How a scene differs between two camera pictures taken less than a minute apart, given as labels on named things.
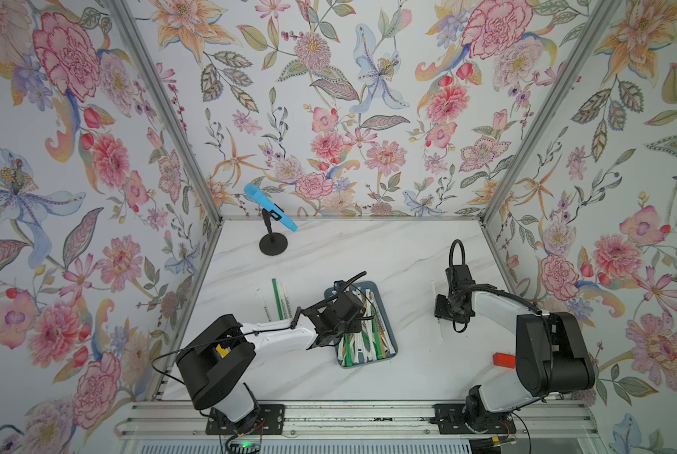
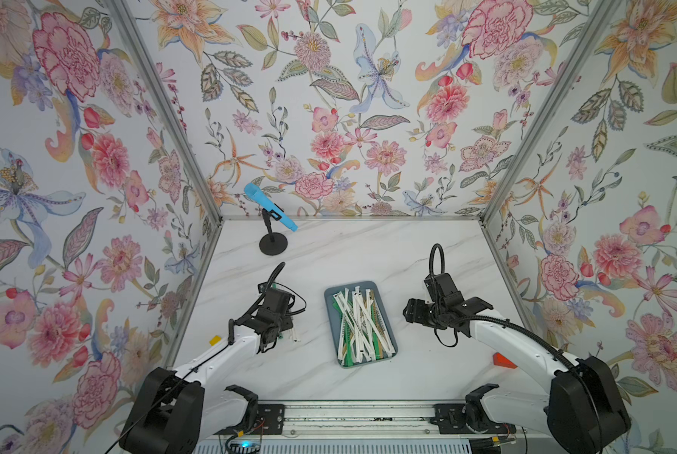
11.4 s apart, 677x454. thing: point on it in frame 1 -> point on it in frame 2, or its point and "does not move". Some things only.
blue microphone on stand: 256,193 does not move
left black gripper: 357,319 -> 288,319
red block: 506,360 does not move
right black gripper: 438,309 -> 414,311
